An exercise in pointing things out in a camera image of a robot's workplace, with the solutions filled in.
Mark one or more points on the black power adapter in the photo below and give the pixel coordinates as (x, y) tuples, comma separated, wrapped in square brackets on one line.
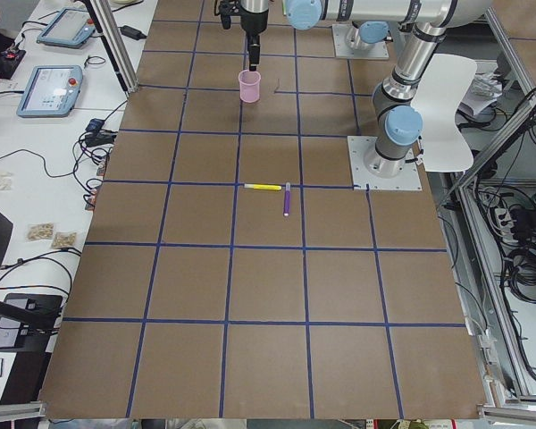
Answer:
[(133, 33)]

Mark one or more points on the pink mesh cup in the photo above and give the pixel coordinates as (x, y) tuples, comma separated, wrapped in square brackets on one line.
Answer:
[(249, 86)]

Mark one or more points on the black monitor stand base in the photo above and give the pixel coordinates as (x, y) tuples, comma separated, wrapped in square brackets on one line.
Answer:
[(27, 321)]

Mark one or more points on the snack packet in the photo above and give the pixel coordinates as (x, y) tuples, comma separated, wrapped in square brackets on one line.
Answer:
[(40, 231), (64, 239)]

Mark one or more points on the snack packet right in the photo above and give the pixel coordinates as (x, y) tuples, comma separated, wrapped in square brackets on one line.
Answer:
[(64, 239)]

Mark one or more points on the near teach pendant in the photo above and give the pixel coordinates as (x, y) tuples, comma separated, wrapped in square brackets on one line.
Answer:
[(52, 91)]

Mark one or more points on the teach pendant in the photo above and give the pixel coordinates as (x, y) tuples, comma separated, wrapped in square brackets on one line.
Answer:
[(70, 28), (52, 91)]

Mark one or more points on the white chair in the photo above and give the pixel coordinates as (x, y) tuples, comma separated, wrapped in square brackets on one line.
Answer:
[(443, 85)]

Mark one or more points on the far teach pendant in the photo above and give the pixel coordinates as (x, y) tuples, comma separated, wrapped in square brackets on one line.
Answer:
[(70, 28)]

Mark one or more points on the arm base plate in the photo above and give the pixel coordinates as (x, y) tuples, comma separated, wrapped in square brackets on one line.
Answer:
[(369, 171), (364, 40)]

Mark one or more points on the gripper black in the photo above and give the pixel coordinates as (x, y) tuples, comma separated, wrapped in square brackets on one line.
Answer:
[(255, 22)]

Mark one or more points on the yellow pen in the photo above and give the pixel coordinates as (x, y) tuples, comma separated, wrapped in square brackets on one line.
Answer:
[(272, 187)]

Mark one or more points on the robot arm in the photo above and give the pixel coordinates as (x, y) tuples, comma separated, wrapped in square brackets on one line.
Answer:
[(399, 124), (300, 14)]

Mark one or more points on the snack packet left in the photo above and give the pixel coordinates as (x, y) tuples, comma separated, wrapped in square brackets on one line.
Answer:
[(40, 231)]

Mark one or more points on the aluminium frame post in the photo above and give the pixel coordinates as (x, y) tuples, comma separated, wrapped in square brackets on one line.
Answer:
[(101, 14)]

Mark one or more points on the purple pen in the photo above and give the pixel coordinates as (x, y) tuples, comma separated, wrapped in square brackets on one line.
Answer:
[(287, 200)]

